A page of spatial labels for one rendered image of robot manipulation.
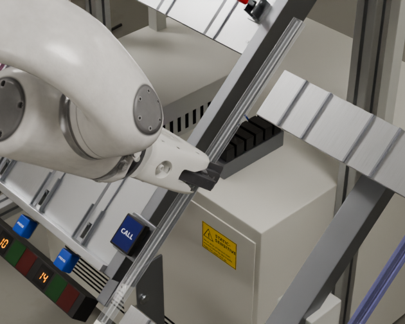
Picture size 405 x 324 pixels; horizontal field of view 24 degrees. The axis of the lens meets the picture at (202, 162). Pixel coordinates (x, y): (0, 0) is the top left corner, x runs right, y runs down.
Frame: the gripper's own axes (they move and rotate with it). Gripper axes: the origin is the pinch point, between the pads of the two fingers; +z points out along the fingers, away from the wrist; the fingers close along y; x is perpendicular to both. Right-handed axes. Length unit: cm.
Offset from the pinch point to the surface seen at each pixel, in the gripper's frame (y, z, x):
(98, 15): 87, 59, -8
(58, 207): 34.4, 18.1, 20.0
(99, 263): 19.6, 15.6, 22.1
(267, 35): 17.0, 23.0, -18.5
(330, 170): 21, 65, -3
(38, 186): 40.3, 18.3, 19.2
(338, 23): 128, 212, -41
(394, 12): 19, 56, -33
